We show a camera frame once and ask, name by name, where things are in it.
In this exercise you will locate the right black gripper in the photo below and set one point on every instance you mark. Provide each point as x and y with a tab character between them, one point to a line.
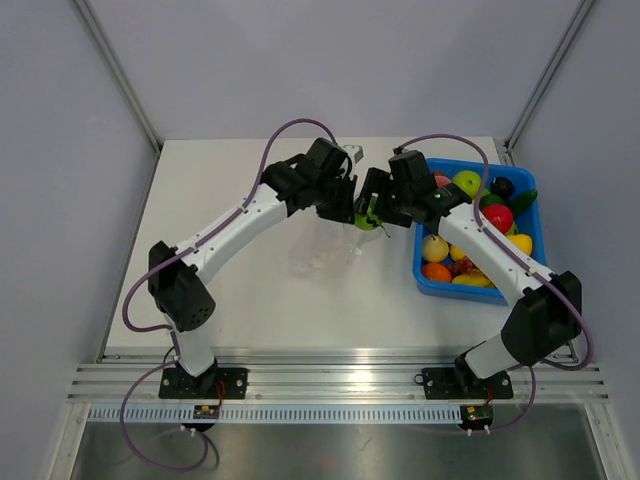
379	182

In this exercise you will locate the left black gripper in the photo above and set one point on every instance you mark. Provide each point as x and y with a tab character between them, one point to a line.
345	212

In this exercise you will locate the green watermelon toy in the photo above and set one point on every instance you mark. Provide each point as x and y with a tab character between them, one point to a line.
368	221

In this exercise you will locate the clear zip top bag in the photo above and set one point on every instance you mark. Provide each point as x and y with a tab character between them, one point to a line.
325	248

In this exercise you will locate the pale yellow pear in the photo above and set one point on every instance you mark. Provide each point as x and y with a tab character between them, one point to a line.
434	249

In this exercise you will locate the red apple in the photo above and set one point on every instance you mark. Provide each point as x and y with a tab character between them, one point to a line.
500	216

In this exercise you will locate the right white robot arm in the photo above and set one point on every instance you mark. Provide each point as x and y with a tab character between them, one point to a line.
545	306

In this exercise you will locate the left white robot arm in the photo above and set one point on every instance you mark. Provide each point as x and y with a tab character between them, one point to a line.
180	274

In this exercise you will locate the pink peach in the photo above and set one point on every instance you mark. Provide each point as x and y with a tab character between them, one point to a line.
441	180

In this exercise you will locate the green apple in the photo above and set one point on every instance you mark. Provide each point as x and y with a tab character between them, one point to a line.
468	181

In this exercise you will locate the orange persimmon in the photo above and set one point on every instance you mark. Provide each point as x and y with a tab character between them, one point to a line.
436	272

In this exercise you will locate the dark green avocado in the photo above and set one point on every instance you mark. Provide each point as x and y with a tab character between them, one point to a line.
491	199

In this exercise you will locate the red grape bunch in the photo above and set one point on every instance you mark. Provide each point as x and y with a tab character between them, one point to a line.
461	266

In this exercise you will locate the dark purple mangosteen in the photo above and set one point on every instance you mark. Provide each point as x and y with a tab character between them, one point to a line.
502	187

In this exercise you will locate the blue plastic bin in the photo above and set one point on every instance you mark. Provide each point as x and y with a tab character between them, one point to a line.
528	223

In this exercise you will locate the yellow banana bunch front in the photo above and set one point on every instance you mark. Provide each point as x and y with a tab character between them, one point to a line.
473	279

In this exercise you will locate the light green lime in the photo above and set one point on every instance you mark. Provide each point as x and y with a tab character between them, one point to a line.
513	230

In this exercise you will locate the green cucumber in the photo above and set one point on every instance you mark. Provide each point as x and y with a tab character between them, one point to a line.
521	203

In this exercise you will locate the yellow lemon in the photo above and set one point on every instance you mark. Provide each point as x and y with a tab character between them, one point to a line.
522	241

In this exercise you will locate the left small circuit board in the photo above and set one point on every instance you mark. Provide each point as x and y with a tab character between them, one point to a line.
206	412

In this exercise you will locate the small circuit board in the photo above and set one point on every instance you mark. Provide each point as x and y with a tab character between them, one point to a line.
206	412
476	417

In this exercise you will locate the right small circuit board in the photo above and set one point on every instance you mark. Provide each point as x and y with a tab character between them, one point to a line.
476	417

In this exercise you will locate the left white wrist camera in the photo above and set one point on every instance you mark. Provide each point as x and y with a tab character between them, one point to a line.
355	152

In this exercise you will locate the right aluminium frame post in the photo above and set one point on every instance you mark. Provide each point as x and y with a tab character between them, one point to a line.
567	40

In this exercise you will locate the aluminium frame post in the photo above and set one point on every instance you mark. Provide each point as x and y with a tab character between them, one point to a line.
98	36
567	40

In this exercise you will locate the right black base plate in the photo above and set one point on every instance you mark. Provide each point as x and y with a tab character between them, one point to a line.
441	383

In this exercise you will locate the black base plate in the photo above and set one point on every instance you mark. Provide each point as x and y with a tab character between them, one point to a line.
235	382
441	383

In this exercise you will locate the white slotted cable duct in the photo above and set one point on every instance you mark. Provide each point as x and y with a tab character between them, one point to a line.
281	414

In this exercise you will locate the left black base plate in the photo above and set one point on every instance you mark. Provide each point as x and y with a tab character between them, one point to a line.
235	382

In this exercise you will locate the left aluminium frame post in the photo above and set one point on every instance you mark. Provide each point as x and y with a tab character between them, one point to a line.
98	36

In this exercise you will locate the aluminium rail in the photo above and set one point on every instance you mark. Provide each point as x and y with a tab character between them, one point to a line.
334	376

